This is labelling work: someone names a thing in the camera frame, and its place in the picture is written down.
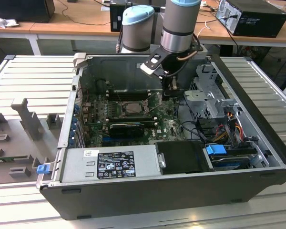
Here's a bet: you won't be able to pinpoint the metal socket cover frame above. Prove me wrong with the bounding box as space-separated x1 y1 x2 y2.
144 92 162 113

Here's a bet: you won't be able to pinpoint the black RAM slot bank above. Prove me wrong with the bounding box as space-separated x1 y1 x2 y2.
106 115 158 127
106 88 151 101

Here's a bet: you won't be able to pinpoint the CPU socket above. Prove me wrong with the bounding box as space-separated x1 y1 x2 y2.
120 100 150 118

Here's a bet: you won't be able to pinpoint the grey metal drive cage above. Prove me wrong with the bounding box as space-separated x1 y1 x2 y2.
183 63 241 120

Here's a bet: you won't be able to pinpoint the green motherboard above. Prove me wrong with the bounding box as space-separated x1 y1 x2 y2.
82 90 189 147

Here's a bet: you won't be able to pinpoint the small black computer tower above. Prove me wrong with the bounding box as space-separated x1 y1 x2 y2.
109 3 125 33

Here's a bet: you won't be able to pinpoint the black graphics card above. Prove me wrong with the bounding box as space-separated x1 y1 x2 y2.
109 123 145 138

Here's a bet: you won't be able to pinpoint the black plastic shroud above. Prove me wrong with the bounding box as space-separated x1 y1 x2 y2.
154 140 216 175

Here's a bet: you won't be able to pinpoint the hard disk in blue carrier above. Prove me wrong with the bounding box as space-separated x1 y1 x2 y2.
204 144 252 172

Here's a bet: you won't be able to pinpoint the black desktop computer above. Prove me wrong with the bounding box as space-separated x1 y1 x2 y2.
215 0 286 39

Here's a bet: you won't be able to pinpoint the blue card retention clips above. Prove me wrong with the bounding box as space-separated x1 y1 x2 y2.
71 104 81 146

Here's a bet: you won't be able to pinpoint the black open PC case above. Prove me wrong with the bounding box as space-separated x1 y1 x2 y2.
35 53 286 221

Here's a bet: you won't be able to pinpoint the grey power supply unit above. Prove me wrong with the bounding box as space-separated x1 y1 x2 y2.
51 144 162 184

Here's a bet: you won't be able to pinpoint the large black box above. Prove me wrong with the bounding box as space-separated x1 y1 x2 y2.
0 0 56 24

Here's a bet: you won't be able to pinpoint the blue case latch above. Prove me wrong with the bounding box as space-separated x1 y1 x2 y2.
37 164 50 175

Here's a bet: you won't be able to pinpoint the grey parts rack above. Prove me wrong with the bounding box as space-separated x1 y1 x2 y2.
0 97 65 186

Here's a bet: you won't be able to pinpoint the crumpled white paper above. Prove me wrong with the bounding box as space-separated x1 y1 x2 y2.
0 13 20 29

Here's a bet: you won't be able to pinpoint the small grey wrist camera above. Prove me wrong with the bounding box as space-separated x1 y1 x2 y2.
169 75 180 93

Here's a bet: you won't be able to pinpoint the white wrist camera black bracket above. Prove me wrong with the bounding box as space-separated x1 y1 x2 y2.
140 52 169 77

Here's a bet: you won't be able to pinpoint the white cable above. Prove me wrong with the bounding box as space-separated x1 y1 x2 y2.
193 20 211 54

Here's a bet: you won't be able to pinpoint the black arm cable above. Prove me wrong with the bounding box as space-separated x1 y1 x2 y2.
116 23 124 53

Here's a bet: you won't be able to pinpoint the grey case latch handle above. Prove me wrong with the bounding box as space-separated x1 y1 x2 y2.
72 52 88 77

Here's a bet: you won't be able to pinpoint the yellow red power wires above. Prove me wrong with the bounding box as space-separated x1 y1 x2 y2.
214 119 244 144

